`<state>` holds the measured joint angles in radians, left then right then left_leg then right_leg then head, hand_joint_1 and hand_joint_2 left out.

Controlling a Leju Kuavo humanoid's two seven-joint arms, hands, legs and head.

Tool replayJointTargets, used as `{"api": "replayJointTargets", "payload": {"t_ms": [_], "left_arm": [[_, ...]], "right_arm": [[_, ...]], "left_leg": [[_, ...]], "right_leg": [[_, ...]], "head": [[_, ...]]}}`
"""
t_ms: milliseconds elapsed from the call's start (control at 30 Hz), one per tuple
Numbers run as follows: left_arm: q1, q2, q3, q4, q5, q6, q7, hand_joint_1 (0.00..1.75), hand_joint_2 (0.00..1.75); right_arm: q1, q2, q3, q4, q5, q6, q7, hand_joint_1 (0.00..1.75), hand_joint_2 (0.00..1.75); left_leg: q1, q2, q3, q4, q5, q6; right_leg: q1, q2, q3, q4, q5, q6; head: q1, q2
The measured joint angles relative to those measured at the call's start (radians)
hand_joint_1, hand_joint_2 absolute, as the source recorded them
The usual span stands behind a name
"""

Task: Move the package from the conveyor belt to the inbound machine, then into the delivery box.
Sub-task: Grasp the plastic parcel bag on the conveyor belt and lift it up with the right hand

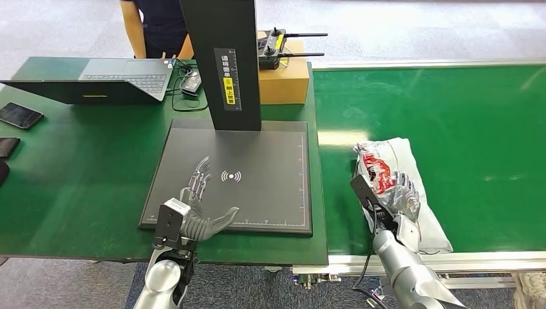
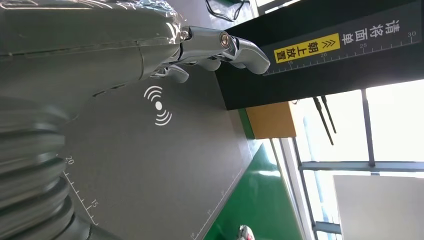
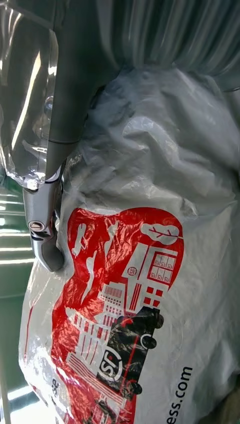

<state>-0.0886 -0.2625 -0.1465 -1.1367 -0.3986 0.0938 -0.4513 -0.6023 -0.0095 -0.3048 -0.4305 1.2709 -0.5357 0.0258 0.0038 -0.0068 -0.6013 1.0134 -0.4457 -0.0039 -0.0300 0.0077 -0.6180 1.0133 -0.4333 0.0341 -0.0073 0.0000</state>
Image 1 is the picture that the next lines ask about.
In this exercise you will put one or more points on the grey open laptop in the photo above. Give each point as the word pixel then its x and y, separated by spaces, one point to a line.
pixel 128 73

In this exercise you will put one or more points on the black smartphone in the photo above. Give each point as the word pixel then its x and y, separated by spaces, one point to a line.
pixel 7 147
pixel 20 115

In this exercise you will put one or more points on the black power adapter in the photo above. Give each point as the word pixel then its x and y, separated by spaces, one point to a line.
pixel 191 82

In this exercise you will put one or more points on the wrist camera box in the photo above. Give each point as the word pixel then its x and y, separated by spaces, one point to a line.
pixel 367 194
pixel 170 221

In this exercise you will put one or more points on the white knitted shoe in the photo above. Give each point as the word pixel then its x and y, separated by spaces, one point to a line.
pixel 531 292

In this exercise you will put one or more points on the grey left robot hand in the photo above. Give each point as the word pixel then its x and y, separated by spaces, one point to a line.
pixel 198 226

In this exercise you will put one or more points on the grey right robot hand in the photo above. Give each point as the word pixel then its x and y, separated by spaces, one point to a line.
pixel 403 198

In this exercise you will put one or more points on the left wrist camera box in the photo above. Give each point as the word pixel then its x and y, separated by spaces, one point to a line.
pixel 170 221

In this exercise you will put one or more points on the black inbound scanner machine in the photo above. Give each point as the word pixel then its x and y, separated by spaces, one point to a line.
pixel 264 179

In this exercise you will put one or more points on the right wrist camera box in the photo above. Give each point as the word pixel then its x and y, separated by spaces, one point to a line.
pixel 367 194

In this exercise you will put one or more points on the black remote controller with antennas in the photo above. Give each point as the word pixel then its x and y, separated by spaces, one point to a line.
pixel 269 53

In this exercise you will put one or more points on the white red-printed plastic package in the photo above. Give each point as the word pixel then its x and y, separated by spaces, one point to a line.
pixel 426 226

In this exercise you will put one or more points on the brown cardboard box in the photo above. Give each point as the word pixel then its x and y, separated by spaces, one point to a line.
pixel 283 83

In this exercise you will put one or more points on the person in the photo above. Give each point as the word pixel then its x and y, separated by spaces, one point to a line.
pixel 164 25

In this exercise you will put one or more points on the green conveyor belt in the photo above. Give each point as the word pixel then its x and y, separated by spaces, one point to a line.
pixel 448 98

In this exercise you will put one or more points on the green table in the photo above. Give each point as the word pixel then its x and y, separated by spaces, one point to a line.
pixel 85 179

